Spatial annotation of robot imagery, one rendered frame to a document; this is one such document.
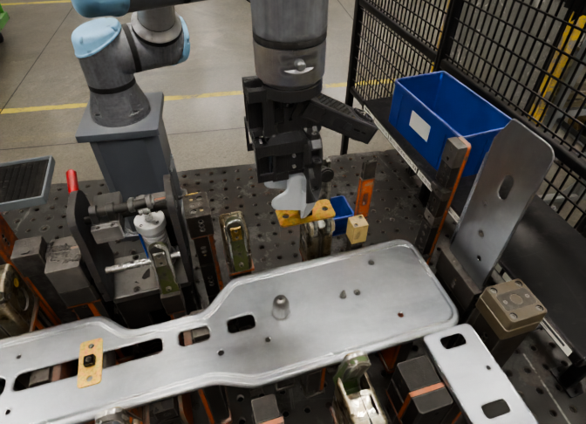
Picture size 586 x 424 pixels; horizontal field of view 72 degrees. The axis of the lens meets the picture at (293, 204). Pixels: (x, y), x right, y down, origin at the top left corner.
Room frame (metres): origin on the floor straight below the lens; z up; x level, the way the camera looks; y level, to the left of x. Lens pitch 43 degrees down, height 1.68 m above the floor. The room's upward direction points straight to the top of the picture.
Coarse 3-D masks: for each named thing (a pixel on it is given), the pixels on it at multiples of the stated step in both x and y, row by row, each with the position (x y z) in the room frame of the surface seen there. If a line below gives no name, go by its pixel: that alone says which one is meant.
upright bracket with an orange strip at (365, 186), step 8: (376, 160) 0.63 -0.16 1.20; (368, 168) 0.62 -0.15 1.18; (376, 168) 0.63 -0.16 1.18; (360, 176) 0.63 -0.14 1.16; (368, 176) 0.62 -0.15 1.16; (360, 184) 0.62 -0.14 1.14; (368, 184) 0.62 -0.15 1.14; (360, 192) 0.62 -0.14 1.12; (368, 192) 0.62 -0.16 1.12; (360, 200) 0.62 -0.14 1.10; (368, 200) 0.63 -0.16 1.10; (360, 208) 0.62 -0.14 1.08; (368, 208) 0.63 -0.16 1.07
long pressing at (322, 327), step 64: (384, 256) 0.55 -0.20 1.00; (192, 320) 0.40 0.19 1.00; (256, 320) 0.40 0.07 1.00; (320, 320) 0.40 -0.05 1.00; (384, 320) 0.40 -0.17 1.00; (448, 320) 0.40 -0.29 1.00; (64, 384) 0.28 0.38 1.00; (128, 384) 0.28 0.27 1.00; (192, 384) 0.28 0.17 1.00; (256, 384) 0.28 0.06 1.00
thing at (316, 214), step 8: (320, 200) 0.45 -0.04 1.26; (328, 200) 0.45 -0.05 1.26; (320, 208) 0.43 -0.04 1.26; (328, 208) 0.43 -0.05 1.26; (280, 216) 0.41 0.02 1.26; (296, 216) 0.41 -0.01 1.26; (312, 216) 0.41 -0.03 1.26; (320, 216) 0.41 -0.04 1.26; (328, 216) 0.41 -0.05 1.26; (280, 224) 0.40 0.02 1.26; (288, 224) 0.40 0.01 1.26; (296, 224) 0.40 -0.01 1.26
